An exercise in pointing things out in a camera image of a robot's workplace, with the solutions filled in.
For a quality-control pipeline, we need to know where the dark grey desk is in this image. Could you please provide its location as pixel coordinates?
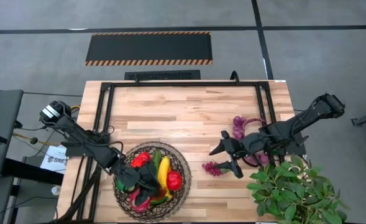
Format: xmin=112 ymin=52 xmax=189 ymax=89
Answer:
xmin=0 ymin=89 xmax=24 ymax=183

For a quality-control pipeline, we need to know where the green leafy artificial plant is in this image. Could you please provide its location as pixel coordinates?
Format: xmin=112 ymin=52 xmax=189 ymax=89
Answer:
xmin=246 ymin=153 xmax=350 ymax=224

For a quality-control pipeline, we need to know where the purple onion string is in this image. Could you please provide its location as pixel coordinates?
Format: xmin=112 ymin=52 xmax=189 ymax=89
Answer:
xmin=231 ymin=115 xmax=270 ymax=167

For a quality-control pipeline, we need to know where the round red apple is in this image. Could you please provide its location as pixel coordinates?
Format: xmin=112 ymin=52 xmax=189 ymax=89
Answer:
xmin=166 ymin=170 xmax=183 ymax=192

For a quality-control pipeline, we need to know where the white printed paper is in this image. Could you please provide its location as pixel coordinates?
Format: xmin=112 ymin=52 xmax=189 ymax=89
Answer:
xmin=39 ymin=144 xmax=68 ymax=175

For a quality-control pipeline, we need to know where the green cucumber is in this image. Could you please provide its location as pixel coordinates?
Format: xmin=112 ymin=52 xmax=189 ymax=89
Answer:
xmin=152 ymin=149 xmax=163 ymax=170

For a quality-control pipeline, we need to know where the black hazard-striped floor mat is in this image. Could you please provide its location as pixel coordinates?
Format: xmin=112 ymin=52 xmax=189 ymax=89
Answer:
xmin=85 ymin=30 xmax=214 ymax=67

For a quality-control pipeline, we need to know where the yellow banana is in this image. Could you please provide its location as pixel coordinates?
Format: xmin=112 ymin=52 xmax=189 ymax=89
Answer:
xmin=157 ymin=155 xmax=173 ymax=200

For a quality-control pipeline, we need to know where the pink dragon fruit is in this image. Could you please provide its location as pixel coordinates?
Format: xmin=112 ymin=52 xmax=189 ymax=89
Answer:
xmin=129 ymin=187 xmax=152 ymax=214

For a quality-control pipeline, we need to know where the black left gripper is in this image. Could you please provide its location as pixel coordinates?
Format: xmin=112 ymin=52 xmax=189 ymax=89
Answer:
xmin=116 ymin=162 xmax=160 ymax=206

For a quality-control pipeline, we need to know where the black floor grille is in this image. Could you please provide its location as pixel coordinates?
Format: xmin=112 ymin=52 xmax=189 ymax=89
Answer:
xmin=124 ymin=69 xmax=201 ymax=81

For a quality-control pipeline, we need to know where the dark brown wicker basket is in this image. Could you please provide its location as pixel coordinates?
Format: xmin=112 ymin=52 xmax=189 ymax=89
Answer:
xmin=112 ymin=141 xmax=193 ymax=223

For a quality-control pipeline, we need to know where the black aluminium table frame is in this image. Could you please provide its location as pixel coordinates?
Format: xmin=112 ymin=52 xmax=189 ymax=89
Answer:
xmin=55 ymin=80 xmax=277 ymax=223

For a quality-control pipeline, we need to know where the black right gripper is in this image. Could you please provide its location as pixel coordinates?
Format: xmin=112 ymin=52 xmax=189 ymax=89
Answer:
xmin=208 ymin=130 xmax=275 ymax=179

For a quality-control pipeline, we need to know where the black desk crossbar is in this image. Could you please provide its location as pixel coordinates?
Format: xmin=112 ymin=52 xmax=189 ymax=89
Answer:
xmin=1 ymin=157 xmax=65 ymax=187

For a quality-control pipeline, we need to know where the purple grape bunch with leaf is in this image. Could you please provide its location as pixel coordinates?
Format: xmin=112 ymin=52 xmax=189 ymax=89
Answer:
xmin=201 ymin=161 xmax=233 ymax=177

